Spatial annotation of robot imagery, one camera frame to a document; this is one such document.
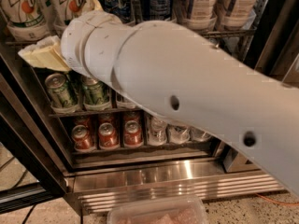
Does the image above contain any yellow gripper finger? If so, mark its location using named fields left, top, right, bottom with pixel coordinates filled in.
left=18, top=35, right=70, bottom=72
left=81, top=0, right=103, bottom=14

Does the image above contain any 7up zero can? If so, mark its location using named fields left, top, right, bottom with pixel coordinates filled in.
left=50, top=0, right=86, bottom=36
left=0, top=0, right=49, bottom=42

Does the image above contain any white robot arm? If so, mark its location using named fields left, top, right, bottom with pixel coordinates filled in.
left=19, top=10, right=299, bottom=195

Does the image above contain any blue pepsi can with face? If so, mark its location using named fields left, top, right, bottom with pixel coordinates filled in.
left=99, top=0, right=132, bottom=23

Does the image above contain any front left green can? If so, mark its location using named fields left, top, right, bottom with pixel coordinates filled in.
left=45, top=73, right=78, bottom=108

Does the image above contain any green can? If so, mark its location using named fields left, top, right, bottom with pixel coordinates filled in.
left=81, top=77, right=108, bottom=105
left=45, top=73, right=78, bottom=108

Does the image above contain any dark blue pepsi can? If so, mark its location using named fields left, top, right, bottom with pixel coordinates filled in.
left=140, top=0, right=173, bottom=21

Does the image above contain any open fridge door left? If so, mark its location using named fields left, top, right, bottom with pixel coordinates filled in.
left=0, top=61, right=66, bottom=214

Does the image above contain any front silver can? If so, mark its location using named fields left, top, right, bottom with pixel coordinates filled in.
left=116, top=93, right=135, bottom=109

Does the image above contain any front left red can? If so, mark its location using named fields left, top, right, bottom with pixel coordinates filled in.
left=71, top=125, right=95, bottom=152

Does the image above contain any red can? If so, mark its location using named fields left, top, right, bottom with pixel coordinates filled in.
left=71, top=125, right=95, bottom=152
left=98, top=122, right=119, bottom=149
left=124, top=120, right=143, bottom=147

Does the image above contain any front middle red can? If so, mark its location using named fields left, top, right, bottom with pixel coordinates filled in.
left=98, top=122, right=119, bottom=149

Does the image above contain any white tall can left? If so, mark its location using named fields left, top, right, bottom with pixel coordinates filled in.
left=180, top=0, right=217, bottom=31

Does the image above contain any white tall can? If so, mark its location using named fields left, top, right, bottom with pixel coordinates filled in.
left=180, top=0, right=217, bottom=31
left=216, top=0, right=256, bottom=31

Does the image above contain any front right red can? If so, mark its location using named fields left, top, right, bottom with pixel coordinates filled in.
left=124, top=120, right=143, bottom=147

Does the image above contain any stainless fridge base grille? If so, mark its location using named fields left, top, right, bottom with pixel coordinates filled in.
left=64, top=160, right=283, bottom=215

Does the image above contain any white tall can right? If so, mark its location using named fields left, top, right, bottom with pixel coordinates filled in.
left=216, top=0, right=256, bottom=31

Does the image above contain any left water bottle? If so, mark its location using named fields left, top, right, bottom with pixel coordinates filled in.
left=147, top=115, right=167, bottom=146

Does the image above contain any water bottle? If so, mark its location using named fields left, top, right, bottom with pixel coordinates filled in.
left=168, top=125, right=190, bottom=144
left=191, top=128, right=211, bottom=142
left=147, top=115, right=167, bottom=146

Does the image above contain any middle water bottle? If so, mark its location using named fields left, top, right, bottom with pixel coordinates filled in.
left=168, top=125, right=190, bottom=144

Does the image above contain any right water bottle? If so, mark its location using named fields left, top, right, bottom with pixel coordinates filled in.
left=191, top=128, right=211, bottom=142

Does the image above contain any clear plastic food container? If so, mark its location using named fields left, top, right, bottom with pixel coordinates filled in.
left=107, top=195, right=209, bottom=224

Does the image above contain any top wire fridge shelf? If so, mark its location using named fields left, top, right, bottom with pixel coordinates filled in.
left=5, top=29, right=255, bottom=48

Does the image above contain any orange cable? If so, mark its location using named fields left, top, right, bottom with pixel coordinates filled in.
left=255, top=192, right=299, bottom=207

